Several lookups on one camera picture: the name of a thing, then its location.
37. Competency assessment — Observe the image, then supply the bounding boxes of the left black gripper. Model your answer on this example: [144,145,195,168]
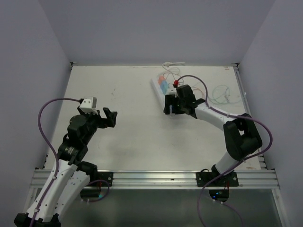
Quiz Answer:
[78,105,116,144]

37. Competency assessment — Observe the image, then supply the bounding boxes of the white power strip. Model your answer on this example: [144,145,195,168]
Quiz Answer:
[151,75,166,110]

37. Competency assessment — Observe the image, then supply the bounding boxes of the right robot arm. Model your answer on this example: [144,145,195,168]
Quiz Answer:
[163,85,263,186]

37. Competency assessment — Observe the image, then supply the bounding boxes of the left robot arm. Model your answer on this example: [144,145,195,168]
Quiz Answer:
[14,108,117,227]

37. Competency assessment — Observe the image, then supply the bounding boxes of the green charger plug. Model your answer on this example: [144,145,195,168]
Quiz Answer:
[161,86,168,95]

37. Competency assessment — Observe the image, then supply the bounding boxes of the blue charger plug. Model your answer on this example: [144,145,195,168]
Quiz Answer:
[160,80,168,88]

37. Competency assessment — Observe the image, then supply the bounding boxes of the orange charger plug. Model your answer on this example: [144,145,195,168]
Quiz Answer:
[158,75,166,83]

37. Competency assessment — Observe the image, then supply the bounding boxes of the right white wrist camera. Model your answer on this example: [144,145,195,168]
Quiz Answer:
[166,80,181,95]

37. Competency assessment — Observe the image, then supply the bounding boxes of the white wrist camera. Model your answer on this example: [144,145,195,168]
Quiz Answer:
[80,96,98,114]
[166,80,181,95]

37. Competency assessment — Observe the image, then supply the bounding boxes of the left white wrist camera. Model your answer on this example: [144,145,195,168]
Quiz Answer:
[80,96,98,114]

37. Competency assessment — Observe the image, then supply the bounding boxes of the green charging cable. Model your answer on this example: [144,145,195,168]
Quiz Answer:
[212,85,242,105]

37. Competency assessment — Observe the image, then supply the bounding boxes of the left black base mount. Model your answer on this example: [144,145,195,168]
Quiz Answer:
[95,171,114,188]

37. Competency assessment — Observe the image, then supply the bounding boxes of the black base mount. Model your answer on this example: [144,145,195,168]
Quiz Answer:
[95,171,114,188]
[196,169,239,187]

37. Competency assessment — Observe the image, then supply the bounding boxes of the aluminium rail frame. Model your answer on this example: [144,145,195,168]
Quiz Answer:
[32,169,281,190]

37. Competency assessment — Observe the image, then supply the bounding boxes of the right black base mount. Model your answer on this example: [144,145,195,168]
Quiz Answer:
[196,169,239,187]

